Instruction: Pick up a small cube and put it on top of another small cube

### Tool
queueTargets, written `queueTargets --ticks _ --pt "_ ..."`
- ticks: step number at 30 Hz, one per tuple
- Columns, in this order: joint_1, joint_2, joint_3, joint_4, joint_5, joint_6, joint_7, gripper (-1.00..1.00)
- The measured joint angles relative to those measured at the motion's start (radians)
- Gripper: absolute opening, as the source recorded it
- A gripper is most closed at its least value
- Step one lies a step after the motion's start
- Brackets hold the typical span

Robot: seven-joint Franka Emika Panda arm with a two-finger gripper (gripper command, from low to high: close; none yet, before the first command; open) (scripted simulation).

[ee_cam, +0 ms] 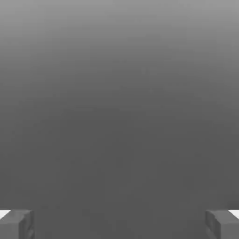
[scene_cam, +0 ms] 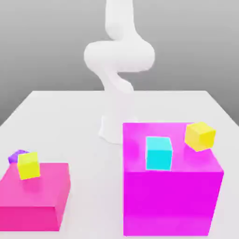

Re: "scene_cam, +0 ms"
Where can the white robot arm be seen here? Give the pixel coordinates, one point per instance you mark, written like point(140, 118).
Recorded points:
point(119, 56)

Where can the small cyan cube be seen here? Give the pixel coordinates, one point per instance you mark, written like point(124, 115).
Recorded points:
point(158, 155)

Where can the small golden yellow cube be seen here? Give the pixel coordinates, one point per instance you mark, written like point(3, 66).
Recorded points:
point(200, 137)

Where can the small lime yellow cube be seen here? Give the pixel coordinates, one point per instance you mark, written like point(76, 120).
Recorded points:
point(28, 166)

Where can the small purple cube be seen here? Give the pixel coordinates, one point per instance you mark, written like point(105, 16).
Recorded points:
point(13, 157)

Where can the large magenta box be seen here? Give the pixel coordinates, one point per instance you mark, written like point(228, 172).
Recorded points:
point(171, 201)

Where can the large pink box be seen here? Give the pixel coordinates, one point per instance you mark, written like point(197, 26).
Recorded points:
point(35, 198)

